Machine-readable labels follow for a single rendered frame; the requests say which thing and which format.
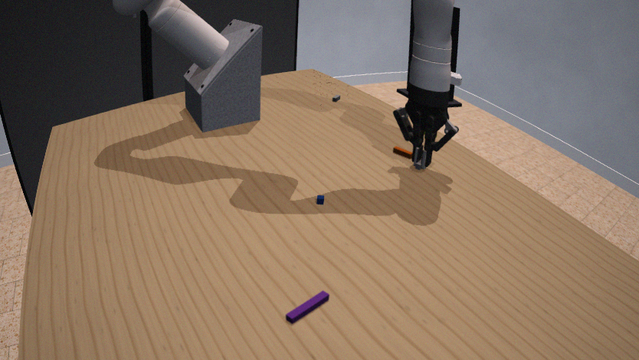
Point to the orange rod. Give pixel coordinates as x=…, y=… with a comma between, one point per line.
x=402, y=152

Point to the purple rod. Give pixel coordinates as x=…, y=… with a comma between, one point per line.
x=307, y=307

